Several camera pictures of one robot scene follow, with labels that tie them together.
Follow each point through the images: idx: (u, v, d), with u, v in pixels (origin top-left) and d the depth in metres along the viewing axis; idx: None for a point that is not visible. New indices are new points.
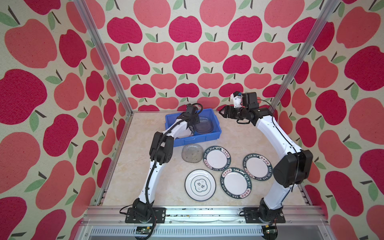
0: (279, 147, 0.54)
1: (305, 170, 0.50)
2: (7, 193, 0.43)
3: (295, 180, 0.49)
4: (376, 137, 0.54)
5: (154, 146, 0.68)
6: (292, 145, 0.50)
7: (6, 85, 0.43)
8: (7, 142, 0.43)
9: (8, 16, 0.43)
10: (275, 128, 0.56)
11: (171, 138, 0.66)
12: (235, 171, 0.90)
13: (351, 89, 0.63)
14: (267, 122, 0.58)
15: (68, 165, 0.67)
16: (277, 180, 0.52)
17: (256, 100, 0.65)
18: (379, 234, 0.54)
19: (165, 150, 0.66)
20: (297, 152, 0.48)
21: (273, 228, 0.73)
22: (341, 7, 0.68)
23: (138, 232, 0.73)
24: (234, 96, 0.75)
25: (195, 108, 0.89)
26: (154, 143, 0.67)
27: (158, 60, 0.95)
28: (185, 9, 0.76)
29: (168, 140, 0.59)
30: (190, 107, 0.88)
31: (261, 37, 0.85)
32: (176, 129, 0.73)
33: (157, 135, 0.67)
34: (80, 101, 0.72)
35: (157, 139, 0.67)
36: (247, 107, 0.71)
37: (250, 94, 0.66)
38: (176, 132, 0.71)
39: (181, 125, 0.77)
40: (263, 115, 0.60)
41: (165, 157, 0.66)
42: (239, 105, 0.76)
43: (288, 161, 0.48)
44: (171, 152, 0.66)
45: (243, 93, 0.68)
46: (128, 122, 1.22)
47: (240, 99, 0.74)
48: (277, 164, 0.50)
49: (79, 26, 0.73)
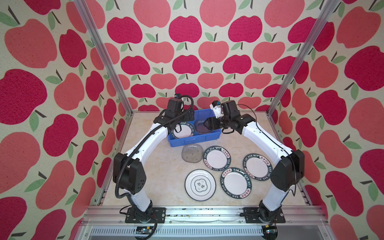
0: (271, 152, 0.53)
1: (301, 170, 0.50)
2: (7, 193, 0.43)
3: (293, 182, 0.48)
4: (376, 137, 0.54)
5: (117, 173, 0.48)
6: (282, 148, 0.50)
7: (6, 85, 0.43)
8: (7, 142, 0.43)
9: (8, 16, 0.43)
10: (262, 134, 0.55)
11: (137, 162, 0.46)
12: (235, 171, 0.90)
13: (351, 89, 0.63)
14: (252, 129, 0.57)
15: (68, 165, 0.67)
16: (277, 186, 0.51)
17: (236, 108, 0.65)
18: (379, 234, 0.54)
19: (133, 180, 0.46)
20: (289, 154, 0.48)
21: (273, 228, 0.73)
22: (341, 7, 0.68)
23: (138, 232, 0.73)
24: (214, 107, 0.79)
25: (179, 104, 0.65)
26: (118, 169, 0.48)
27: (158, 60, 0.95)
28: (185, 9, 0.76)
29: (133, 166, 0.45)
30: (173, 104, 0.63)
31: (261, 37, 0.85)
32: (148, 144, 0.52)
33: (118, 157, 0.47)
34: (80, 101, 0.72)
35: (119, 163, 0.47)
36: (229, 116, 0.70)
37: (229, 103, 0.65)
38: (148, 147, 0.51)
39: (157, 135, 0.56)
40: (246, 123, 0.59)
41: (134, 188, 0.47)
42: (220, 114, 0.76)
43: (283, 165, 0.47)
44: (141, 178, 0.48)
45: (223, 103, 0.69)
46: (128, 122, 1.22)
47: (219, 108, 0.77)
48: (274, 170, 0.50)
49: (79, 26, 0.73)
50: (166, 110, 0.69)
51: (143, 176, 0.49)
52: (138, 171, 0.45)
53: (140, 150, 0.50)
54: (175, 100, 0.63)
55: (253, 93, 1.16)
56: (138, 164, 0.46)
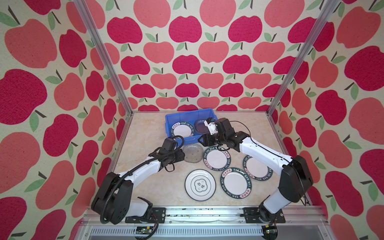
0: (272, 163, 0.52)
1: (308, 177, 0.48)
2: (7, 193, 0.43)
3: (304, 191, 0.46)
4: (376, 137, 0.54)
5: (101, 195, 0.44)
6: (282, 157, 0.50)
7: (6, 85, 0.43)
8: (7, 142, 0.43)
9: (8, 16, 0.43)
10: (259, 147, 0.56)
11: (128, 184, 0.45)
12: (235, 171, 0.90)
13: (351, 89, 0.63)
14: (249, 144, 0.58)
15: (68, 165, 0.67)
16: (289, 199, 0.50)
17: (230, 126, 0.65)
18: (379, 234, 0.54)
19: (115, 205, 0.43)
20: (291, 162, 0.47)
21: (273, 228, 0.73)
22: (341, 7, 0.68)
23: (138, 232, 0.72)
24: (209, 123, 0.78)
25: (173, 143, 0.71)
26: (103, 190, 0.45)
27: (158, 60, 0.95)
28: (185, 9, 0.76)
29: (122, 187, 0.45)
30: (168, 142, 0.70)
31: (261, 37, 0.85)
32: (142, 171, 0.53)
33: (108, 178, 0.46)
34: (80, 101, 0.72)
35: (108, 185, 0.45)
36: (224, 134, 0.71)
37: (223, 121, 0.66)
38: (141, 175, 0.51)
39: (151, 166, 0.57)
40: (242, 139, 0.61)
41: (111, 215, 0.42)
42: (214, 131, 0.77)
43: (288, 174, 0.45)
44: (124, 206, 0.44)
45: (217, 122, 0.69)
46: (128, 122, 1.22)
47: (214, 124, 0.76)
48: (281, 182, 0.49)
49: (79, 26, 0.73)
50: (160, 148, 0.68)
51: (126, 205, 0.45)
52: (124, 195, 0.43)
53: (133, 173, 0.50)
54: (171, 139, 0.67)
55: (253, 93, 1.16)
56: (129, 185, 0.44)
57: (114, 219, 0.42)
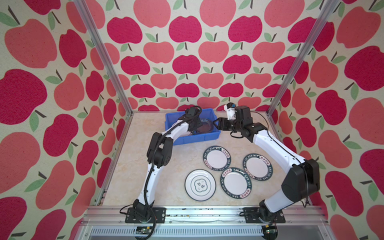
0: (282, 161, 0.51)
1: (315, 182, 0.47)
2: (7, 193, 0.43)
3: (308, 194, 0.45)
4: (376, 137, 0.54)
5: (152, 147, 0.64)
6: (294, 156, 0.49)
7: (6, 85, 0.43)
8: (7, 142, 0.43)
9: (7, 16, 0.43)
10: (273, 142, 0.55)
11: (170, 139, 0.63)
12: (235, 171, 0.90)
13: (351, 89, 0.63)
14: (264, 137, 0.57)
15: (68, 165, 0.67)
16: (289, 198, 0.52)
17: (250, 115, 0.64)
18: (379, 234, 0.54)
19: (164, 152, 0.62)
20: (302, 163, 0.46)
21: (273, 228, 0.73)
22: (341, 7, 0.68)
23: (138, 232, 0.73)
24: (228, 109, 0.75)
25: (197, 110, 0.85)
26: (153, 144, 0.64)
27: (158, 60, 0.95)
28: (185, 9, 0.76)
29: (166, 141, 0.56)
30: (192, 109, 0.85)
31: (261, 37, 0.85)
32: (177, 130, 0.70)
33: (155, 135, 0.63)
34: (80, 101, 0.72)
35: (155, 140, 0.63)
36: (241, 121, 0.70)
37: (243, 109, 0.65)
38: (176, 133, 0.68)
39: (182, 127, 0.73)
40: (257, 131, 0.59)
41: (163, 159, 0.62)
42: (232, 117, 0.75)
43: (295, 174, 0.45)
44: (169, 154, 0.62)
45: (237, 108, 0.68)
46: (128, 122, 1.22)
47: (233, 111, 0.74)
48: (286, 179, 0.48)
49: (79, 26, 0.73)
50: (185, 114, 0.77)
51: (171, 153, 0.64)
52: (169, 147, 0.61)
53: (171, 132, 0.67)
54: (194, 107, 0.85)
55: (253, 93, 1.16)
56: (171, 140, 0.62)
57: (164, 163, 0.62)
